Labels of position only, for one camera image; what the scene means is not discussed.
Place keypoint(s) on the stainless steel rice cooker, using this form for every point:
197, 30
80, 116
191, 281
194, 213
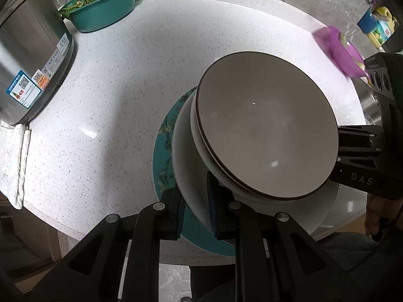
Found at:
36, 50

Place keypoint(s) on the stainless steel sink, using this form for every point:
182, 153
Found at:
369, 103

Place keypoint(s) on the plain white plate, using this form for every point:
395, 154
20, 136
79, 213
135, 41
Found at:
308, 212

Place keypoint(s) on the blue utensil holder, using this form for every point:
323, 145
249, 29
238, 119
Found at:
368, 22

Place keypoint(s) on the teal rim plate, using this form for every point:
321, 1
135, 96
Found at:
176, 163

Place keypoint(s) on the purple plastic bowl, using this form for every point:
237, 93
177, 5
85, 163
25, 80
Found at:
327, 40

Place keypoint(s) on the green vegetable pieces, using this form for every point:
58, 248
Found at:
352, 62

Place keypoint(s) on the teal basin with greens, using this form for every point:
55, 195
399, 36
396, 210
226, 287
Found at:
92, 15

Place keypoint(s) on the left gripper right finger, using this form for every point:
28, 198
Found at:
222, 216

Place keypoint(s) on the white folded cloth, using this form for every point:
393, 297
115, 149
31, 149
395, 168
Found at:
15, 142

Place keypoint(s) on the person right hand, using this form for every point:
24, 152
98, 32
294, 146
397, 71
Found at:
383, 217

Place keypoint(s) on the yellow oil bottle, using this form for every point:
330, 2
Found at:
383, 27

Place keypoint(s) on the large white bowl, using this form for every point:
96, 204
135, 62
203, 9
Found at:
267, 124

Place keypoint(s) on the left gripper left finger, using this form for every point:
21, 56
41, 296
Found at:
172, 219

